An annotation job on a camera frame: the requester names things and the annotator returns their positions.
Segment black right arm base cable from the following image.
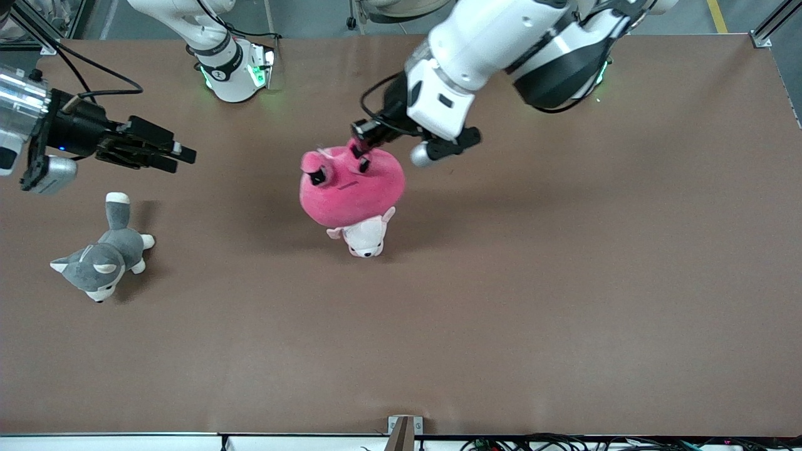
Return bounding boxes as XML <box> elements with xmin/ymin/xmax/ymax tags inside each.
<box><xmin>188</xmin><ymin>0</ymin><xmax>283</xmax><ymax>39</ymax></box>

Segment metal table edge bracket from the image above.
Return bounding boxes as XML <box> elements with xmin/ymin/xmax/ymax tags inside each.
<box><xmin>387</xmin><ymin>415</ymin><xmax>424</xmax><ymax>451</ymax></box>

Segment grey white plush husky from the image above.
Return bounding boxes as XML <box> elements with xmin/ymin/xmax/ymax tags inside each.
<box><xmin>50</xmin><ymin>192</ymin><xmax>156</xmax><ymax>304</ymax></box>

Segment office chair base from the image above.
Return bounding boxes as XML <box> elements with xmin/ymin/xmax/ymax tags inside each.
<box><xmin>346</xmin><ymin>0</ymin><xmax>461</xmax><ymax>35</ymax></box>

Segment pale pink plush dog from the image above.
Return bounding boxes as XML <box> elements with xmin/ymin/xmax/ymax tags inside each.
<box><xmin>326</xmin><ymin>207</ymin><xmax>397</xmax><ymax>259</ymax></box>

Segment black cable bundle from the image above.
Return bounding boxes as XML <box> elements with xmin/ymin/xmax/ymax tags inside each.
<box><xmin>461</xmin><ymin>433</ymin><xmax>802</xmax><ymax>451</ymax></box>

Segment hot pink plush toy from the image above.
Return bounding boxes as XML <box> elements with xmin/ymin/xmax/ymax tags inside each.
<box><xmin>299</xmin><ymin>139</ymin><xmax>406</xmax><ymax>228</ymax></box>

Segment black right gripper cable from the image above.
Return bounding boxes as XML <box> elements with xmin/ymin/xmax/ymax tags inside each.
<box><xmin>38</xmin><ymin>38</ymin><xmax>143</xmax><ymax>101</ymax></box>

